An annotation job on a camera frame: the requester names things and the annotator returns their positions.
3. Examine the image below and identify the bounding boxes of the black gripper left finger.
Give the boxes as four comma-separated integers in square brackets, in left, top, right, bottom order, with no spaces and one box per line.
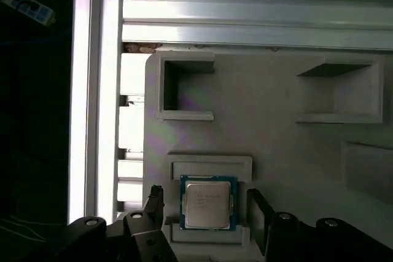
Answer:
[21,185,179,262]

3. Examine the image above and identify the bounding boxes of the white power strip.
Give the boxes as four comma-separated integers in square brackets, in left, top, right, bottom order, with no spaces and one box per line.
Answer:
[0,0,56,27]

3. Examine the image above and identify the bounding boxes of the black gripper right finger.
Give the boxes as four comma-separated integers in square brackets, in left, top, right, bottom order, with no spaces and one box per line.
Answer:
[247,188,393,262]

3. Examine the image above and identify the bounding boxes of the grey parts rack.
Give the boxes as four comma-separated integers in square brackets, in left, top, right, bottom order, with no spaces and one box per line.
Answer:
[142,52,393,262]

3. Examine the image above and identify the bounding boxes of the silver CPU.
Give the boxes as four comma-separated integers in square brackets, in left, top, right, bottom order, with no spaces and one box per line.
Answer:
[179,174,239,232]

